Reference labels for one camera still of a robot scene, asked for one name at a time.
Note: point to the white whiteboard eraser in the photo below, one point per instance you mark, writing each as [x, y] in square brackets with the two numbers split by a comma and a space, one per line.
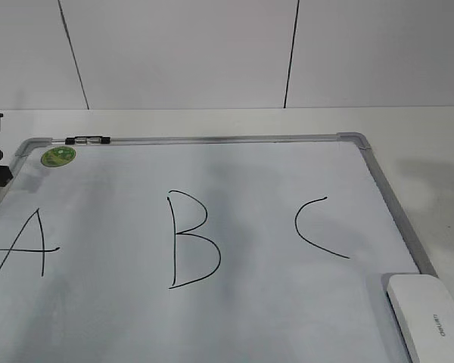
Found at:
[424, 311]

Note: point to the white whiteboard with aluminium frame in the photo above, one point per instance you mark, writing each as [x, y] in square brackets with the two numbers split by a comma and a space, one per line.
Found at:
[203, 250]

